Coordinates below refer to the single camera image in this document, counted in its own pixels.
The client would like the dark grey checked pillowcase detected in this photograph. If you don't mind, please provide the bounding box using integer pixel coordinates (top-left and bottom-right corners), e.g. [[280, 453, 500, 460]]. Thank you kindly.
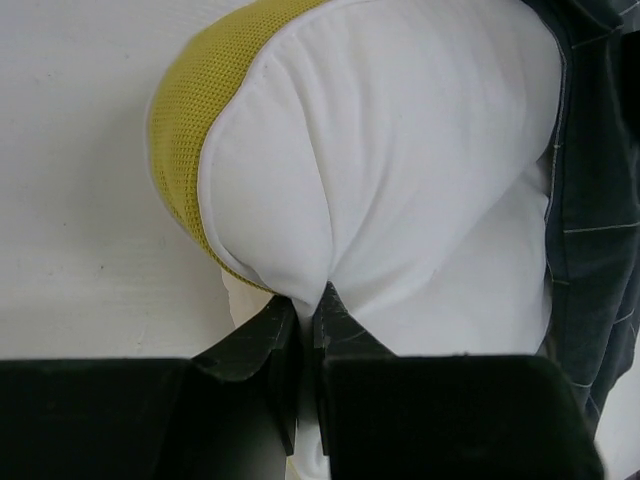
[[532, 0, 639, 429]]

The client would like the white pillow yellow edge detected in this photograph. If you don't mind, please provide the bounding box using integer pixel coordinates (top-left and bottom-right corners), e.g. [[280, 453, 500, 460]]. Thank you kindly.
[[148, 0, 571, 480]]

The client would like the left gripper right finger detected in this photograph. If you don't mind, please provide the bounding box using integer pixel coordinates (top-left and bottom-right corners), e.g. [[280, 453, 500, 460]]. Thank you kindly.
[[312, 286, 605, 479]]

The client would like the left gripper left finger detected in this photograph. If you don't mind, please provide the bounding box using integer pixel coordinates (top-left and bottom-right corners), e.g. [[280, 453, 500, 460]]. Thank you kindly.
[[1, 297, 300, 479]]

